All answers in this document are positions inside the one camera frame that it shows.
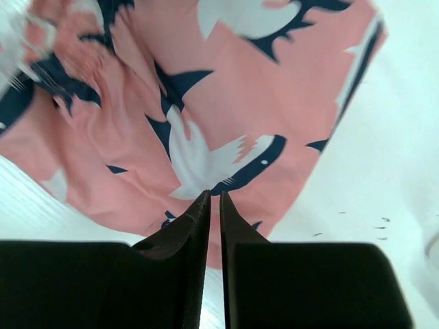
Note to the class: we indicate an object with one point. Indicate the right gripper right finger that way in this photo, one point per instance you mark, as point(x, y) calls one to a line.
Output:
point(305, 285)

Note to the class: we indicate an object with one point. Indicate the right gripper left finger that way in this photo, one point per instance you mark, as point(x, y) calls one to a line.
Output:
point(156, 283)

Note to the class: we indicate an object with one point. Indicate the pink shark print shorts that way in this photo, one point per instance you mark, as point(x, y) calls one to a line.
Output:
point(128, 110)

